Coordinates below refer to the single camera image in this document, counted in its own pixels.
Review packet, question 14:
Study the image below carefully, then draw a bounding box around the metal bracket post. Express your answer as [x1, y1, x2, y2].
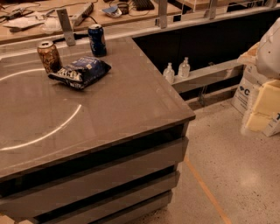
[56, 8, 75, 46]

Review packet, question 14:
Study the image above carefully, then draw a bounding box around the white cardboard box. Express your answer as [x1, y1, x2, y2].
[231, 64, 270, 116]

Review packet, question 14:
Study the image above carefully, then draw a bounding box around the blue soda can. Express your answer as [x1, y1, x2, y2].
[87, 24, 107, 57]

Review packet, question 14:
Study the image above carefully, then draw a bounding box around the blue white small object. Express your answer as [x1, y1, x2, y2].
[102, 5, 122, 18]

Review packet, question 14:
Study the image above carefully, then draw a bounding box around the metal frame post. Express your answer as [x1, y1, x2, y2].
[157, 0, 167, 29]

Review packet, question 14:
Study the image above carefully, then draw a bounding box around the black keyboard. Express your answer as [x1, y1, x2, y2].
[132, 0, 155, 11]

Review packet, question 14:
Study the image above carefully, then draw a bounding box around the grey power strip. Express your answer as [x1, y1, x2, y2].
[71, 3, 94, 26]

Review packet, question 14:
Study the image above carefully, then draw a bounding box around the dark blue chip bag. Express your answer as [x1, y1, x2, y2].
[48, 56, 111, 90]

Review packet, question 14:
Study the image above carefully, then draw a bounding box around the clear bottle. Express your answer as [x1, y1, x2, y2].
[163, 62, 175, 84]
[178, 57, 190, 78]

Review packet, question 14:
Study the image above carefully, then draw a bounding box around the white paper sheet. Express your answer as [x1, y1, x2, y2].
[3, 17, 45, 28]

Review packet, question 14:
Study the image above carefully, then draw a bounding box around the clear bottle right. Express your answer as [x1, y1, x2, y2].
[178, 57, 190, 78]

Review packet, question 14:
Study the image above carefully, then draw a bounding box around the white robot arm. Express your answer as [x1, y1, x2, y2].
[245, 17, 280, 131]

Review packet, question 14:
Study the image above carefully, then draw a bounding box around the clear bottle left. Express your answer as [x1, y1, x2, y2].
[163, 62, 175, 84]

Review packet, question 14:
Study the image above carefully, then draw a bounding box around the orange soda can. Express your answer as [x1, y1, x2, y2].
[37, 40, 62, 73]

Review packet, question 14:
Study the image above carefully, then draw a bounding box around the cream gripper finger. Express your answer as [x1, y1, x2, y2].
[253, 80, 280, 116]
[245, 113, 270, 131]

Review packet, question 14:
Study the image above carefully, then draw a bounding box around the grey table drawer cabinet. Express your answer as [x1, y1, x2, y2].
[1, 123, 188, 224]

